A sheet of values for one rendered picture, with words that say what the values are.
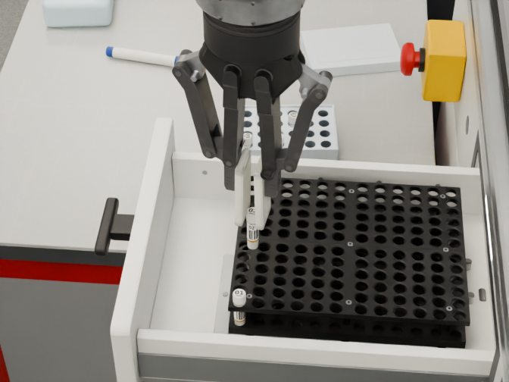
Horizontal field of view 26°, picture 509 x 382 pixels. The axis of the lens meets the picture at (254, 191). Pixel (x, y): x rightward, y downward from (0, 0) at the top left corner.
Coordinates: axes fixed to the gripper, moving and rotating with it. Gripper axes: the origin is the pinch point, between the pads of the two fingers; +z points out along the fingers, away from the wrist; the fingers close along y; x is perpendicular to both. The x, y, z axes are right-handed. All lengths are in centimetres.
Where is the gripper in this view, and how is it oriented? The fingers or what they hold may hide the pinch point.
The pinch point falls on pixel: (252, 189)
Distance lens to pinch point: 97.8
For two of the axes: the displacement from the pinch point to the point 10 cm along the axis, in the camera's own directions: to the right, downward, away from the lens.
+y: 9.7, 1.7, -1.8
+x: 2.5, -6.8, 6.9
